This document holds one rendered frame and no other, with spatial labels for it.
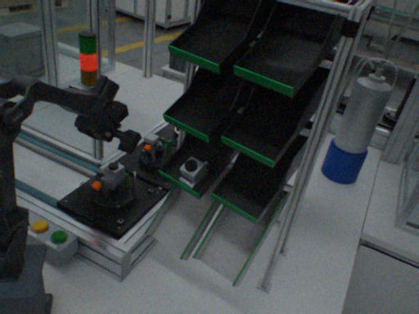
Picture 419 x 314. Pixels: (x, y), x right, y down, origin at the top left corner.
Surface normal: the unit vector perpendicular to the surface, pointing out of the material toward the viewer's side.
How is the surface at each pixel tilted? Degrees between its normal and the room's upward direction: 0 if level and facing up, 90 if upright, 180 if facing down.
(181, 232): 45
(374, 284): 90
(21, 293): 0
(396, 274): 90
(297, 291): 0
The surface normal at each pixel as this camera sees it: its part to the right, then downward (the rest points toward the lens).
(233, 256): -0.33, -0.32
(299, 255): 0.14, -0.83
